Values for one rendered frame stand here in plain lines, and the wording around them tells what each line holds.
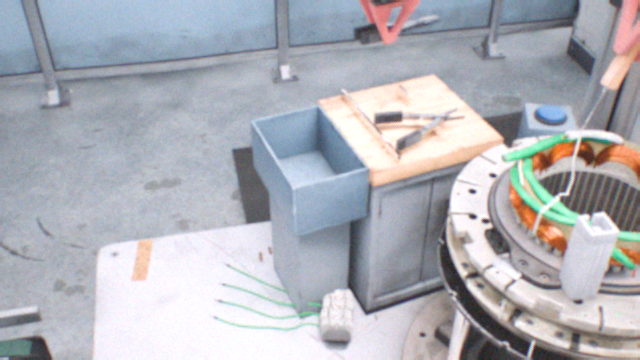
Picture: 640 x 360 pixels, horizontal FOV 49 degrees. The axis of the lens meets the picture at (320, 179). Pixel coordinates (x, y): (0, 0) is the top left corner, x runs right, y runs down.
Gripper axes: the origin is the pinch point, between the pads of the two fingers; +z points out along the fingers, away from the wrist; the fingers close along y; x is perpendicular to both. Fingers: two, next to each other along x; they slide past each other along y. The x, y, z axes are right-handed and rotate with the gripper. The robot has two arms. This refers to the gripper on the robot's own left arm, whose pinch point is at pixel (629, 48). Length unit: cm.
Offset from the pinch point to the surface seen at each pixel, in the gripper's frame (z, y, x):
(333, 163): 36.6, -11.2, 27.0
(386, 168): 28.8, -8.5, 16.2
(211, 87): 131, -2, 223
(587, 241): 15.1, -0.2, -11.1
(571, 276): 19.9, 1.8, -10.2
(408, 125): 26.5, -4.0, 25.6
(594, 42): 50, 149, 212
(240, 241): 62, -17, 36
